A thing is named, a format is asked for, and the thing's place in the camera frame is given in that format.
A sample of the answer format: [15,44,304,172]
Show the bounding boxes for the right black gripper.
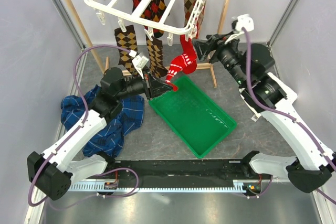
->
[192,30,249,87]

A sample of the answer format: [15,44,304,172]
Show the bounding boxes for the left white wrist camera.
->
[129,50,149,79]

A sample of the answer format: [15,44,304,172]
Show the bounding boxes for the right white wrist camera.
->
[225,14,255,44]

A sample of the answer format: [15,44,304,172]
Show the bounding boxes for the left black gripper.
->
[116,67,173,101]

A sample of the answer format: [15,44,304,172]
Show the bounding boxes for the green plastic tray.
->
[149,76,237,158]

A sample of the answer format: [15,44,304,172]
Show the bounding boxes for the tan brown argyle sock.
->
[184,0,206,39]

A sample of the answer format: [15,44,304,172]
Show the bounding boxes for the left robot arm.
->
[27,67,173,200]

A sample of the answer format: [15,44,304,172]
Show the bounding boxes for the red christmas sock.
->
[165,35,197,91]

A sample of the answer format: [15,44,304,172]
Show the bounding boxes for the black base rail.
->
[106,159,271,190]

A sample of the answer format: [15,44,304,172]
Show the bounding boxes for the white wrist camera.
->
[225,14,255,44]
[129,50,149,79]

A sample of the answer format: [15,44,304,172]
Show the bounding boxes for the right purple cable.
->
[241,26,336,205]

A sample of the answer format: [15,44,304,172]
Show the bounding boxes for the black red argyle sock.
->
[132,0,166,23]

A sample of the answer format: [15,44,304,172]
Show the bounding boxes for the purple cable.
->
[241,26,336,205]
[27,45,137,207]

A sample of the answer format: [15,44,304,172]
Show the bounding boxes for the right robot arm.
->
[192,34,335,193]

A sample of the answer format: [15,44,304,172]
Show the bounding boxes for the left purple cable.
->
[27,45,137,207]

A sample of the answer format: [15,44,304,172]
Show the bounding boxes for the white plastic clip hanger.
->
[83,0,205,45]

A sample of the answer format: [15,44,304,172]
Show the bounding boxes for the brown yellow argyle sock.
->
[114,25,139,76]
[146,37,167,78]

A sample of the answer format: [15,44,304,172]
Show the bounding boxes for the blue plaid shirt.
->
[60,95,144,158]

